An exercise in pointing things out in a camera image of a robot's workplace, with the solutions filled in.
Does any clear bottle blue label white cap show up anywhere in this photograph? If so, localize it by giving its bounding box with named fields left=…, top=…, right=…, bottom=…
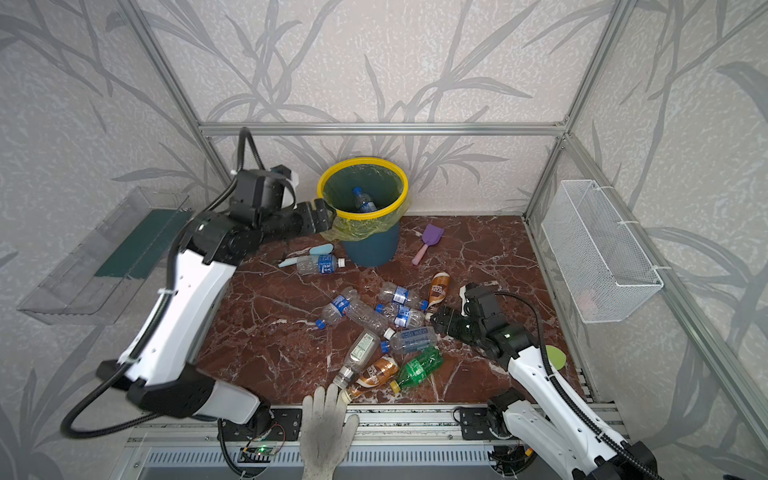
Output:
left=296, top=254, right=346, bottom=275

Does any green circuit board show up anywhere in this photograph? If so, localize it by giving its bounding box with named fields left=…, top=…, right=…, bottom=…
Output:
left=238, top=445, right=282, bottom=464

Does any white knit glove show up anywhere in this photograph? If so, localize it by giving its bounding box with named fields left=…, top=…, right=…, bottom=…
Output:
left=299, top=384, right=359, bottom=480

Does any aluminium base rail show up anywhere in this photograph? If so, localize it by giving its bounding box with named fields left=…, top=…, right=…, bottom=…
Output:
left=122, top=403, right=631, bottom=448

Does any small clear bottle blue label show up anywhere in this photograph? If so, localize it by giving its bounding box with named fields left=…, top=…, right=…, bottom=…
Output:
left=377, top=282, right=428, bottom=311

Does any purple toy shovel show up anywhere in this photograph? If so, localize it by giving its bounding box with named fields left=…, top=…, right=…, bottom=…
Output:
left=411, top=224, right=444, bottom=266

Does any brown drink bottle white cap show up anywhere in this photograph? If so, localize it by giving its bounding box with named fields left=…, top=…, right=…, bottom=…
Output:
left=427, top=272, right=451, bottom=312

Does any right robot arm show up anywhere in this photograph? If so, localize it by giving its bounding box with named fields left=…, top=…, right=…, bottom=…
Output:
left=427, top=306, right=660, bottom=479

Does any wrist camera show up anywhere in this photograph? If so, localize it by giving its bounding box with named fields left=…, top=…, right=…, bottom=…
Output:
left=460, top=283, right=508, bottom=331
left=228, top=165, right=299, bottom=227

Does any crushed clear bottle blue label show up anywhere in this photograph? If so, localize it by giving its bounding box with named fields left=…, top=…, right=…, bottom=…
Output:
left=375, top=302, right=425, bottom=329

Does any clear plastic shelf tray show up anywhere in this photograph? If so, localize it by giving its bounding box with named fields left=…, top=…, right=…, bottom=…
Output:
left=18, top=187, right=193, bottom=326

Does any teal bin with yellow rim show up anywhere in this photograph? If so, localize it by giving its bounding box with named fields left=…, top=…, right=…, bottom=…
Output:
left=317, top=157, right=410, bottom=267

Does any yellow plastic bin liner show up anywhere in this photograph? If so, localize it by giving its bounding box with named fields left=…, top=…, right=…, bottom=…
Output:
left=321, top=196, right=412, bottom=241

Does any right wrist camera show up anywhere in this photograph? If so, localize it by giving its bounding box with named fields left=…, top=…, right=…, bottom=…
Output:
left=460, top=283, right=508, bottom=331

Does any green soda bottle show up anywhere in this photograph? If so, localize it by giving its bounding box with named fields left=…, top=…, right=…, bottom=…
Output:
left=390, top=346, right=444, bottom=394

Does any brown tea bottle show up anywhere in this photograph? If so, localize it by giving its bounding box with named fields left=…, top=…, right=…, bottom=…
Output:
left=340, top=356, right=399, bottom=404

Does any white wire basket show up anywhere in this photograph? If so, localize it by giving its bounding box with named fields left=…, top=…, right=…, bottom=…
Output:
left=542, top=179, right=664, bottom=324

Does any clear ribbed bottle white cap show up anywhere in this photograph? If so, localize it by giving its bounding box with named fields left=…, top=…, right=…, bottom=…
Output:
left=346, top=299, right=395, bottom=340

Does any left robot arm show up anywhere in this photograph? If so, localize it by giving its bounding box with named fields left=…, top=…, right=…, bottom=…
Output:
left=60, top=199, right=336, bottom=439

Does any square clear bottle green label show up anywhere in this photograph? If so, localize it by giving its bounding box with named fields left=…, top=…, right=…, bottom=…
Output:
left=333, top=330, right=380, bottom=390

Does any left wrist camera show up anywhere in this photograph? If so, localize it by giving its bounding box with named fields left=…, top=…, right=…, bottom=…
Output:
left=228, top=165, right=299, bottom=227

